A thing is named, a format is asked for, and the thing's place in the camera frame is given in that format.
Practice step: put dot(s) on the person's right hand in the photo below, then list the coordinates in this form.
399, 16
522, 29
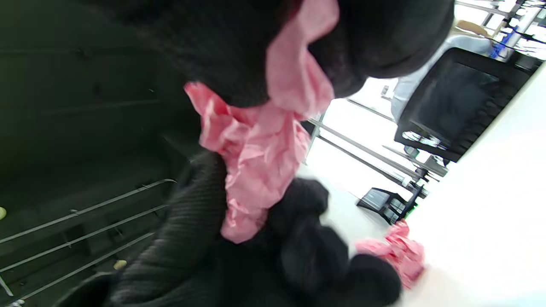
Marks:
213, 42

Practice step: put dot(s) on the person's left hand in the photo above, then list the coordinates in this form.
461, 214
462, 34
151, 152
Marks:
192, 256

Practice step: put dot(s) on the pink wrinkled paper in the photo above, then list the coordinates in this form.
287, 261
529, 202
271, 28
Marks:
401, 256
256, 149

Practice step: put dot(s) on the white desk leg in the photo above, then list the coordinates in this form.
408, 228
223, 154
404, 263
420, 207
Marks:
341, 137

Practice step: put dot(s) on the black mesh office chair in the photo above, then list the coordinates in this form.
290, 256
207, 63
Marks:
456, 102

